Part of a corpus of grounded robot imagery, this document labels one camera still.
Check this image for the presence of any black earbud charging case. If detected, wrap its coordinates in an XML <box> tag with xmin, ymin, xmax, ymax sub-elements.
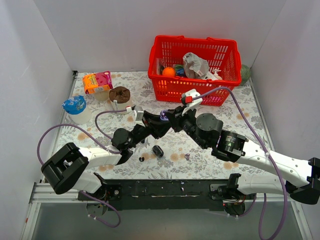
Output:
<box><xmin>152</xmin><ymin>145</ymin><xmax>164</xmax><ymax>158</ymax></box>

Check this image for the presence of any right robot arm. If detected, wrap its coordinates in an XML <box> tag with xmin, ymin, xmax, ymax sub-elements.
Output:
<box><xmin>161</xmin><ymin>107</ymin><xmax>320</xmax><ymax>205</ymax></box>

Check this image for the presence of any red plastic shopping basket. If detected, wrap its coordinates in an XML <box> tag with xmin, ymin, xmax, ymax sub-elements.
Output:
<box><xmin>148</xmin><ymin>35</ymin><xmax>242</xmax><ymax>107</ymax></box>

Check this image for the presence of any white pump bottle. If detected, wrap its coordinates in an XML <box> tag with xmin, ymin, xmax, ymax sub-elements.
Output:
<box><xmin>200</xmin><ymin>69</ymin><xmax>223</xmax><ymax>81</ymax></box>

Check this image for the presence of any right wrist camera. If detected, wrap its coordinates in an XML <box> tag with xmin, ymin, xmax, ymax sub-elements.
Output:
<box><xmin>181</xmin><ymin>88</ymin><xmax>203</xmax><ymax>116</ymax></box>

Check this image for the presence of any green ball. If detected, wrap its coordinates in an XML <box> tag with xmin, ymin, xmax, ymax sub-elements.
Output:
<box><xmin>240</xmin><ymin>64</ymin><xmax>251</xmax><ymax>86</ymax></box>

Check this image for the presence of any beige cup under package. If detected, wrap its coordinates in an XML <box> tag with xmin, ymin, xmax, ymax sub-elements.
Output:
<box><xmin>93</xmin><ymin>90</ymin><xmax>110</xmax><ymax>102</ymax></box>

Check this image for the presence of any blue green item in basket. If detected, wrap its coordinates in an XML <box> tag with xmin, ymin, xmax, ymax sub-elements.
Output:
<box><xmin>174</xmin><ymin>64</ymin><xmax>186</xmax><ymax>77</ymax></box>

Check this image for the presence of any brown topped paper roll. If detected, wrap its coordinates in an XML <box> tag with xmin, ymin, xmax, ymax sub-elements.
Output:
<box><xmin>109</xmin><ymin>86</ymin><xmax>133</xmax><ymax>115</ymax></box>

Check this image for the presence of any orange pink snack package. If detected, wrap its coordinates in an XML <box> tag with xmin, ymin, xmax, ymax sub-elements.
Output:
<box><xmin>82</xmin><ymin>71</ymin><xmax>113</xmax><ymax>95</ymax></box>

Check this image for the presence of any clear plastic packet in basket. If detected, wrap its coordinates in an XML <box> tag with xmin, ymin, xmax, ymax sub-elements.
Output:
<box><xmin>155</xmin><ymin>58</ymin><xmax>166</xmax><ymax>75</ymax></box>

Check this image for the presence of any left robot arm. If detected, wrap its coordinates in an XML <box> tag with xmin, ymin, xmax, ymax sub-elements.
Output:
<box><xmin>41</xmin><ymin>111</ymin><xmax>171</xmax><ymax>200</ymax></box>

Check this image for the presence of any crumpled grey paper bag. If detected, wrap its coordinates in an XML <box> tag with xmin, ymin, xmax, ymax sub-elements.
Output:
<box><xmin>182</xmin><ymin>52</ymin><xmax>209</xmax><ymax>79</ymax></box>

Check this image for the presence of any orange fruit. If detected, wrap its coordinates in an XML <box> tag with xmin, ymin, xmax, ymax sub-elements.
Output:
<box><xmin>162</xmin><ymin>67</ymin><xmax>176</xmax><ymax>77</ymax></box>

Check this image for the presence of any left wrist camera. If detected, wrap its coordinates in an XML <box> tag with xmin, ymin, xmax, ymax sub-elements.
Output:
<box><xmin>125</xmin><ymin>105</ymin><xmax>144</xmax><ymax>126</ymax></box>

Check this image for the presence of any blue lidded white cup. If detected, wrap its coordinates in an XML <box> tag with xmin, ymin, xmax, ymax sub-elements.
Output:
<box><xmin>61</xmin><ymin>95</ymin><xmax>92</xmax><ymax>125</ymax></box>

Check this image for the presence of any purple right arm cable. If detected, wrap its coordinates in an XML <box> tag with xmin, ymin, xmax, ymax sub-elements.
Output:
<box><xmin>197</xmin><ymin>86</ymin><xmax>288</xmax><ymax>240</ymax></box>

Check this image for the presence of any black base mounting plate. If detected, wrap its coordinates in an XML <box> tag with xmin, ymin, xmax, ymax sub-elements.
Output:
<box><xmin>77</xmin><ymin>178</ymin><xmax>256</xmax><ymax>212</ymax></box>

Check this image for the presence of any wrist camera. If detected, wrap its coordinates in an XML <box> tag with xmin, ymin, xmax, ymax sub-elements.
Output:
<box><xmin>181</xmin><ymin>88</ymin><xmax>203</xmax><ymax>116</ymax></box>
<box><xmin>125</xmin><ymin>105</ymin><xmax>144</xmax><ymax>126</ymax></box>

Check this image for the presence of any lavender earbud charging case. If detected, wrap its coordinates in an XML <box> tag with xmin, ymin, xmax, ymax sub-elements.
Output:
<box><xmin>160</xmin><ymin>113</ymin><xmax>169</xmax><ymax>121</ymax></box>

